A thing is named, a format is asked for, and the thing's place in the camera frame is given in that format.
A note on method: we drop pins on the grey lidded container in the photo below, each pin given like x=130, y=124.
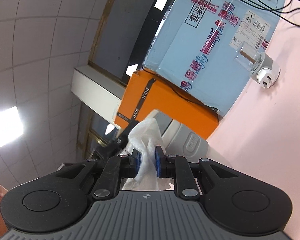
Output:
x=178, y=139

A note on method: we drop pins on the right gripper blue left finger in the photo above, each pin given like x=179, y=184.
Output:
x=136, y=160

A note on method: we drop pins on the light blue cardboard box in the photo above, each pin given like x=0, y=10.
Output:
x=197, y=45

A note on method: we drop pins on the white cleaning cloth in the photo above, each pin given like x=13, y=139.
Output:
x=144, y=137

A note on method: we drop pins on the clear plastic cup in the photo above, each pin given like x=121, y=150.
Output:
x=248, y=57

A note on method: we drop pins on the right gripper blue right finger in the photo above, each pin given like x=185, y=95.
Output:
x=160, y=162

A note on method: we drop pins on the orange MIUZI cardboard box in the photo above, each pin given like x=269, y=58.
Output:
x=146, y=92

